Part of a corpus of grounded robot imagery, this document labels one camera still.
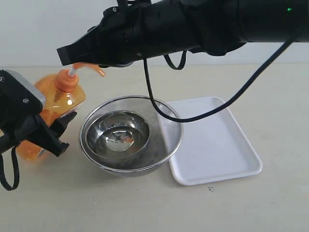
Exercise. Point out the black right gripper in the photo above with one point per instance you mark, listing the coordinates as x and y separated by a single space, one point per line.
117 41

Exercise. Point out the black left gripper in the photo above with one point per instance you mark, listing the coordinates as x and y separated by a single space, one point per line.
36 131

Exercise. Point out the orange pump soap bottle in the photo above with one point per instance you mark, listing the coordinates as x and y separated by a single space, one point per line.
63 95

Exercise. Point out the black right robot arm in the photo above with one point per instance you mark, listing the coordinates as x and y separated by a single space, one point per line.
217 27

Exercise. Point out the small stainless steel bowl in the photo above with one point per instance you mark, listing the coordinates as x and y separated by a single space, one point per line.
118 136

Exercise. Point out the steel mesh strainer basket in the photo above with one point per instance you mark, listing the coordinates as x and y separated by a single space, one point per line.
166 137

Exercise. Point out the white plastic tray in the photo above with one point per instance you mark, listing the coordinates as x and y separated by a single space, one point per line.
214 149

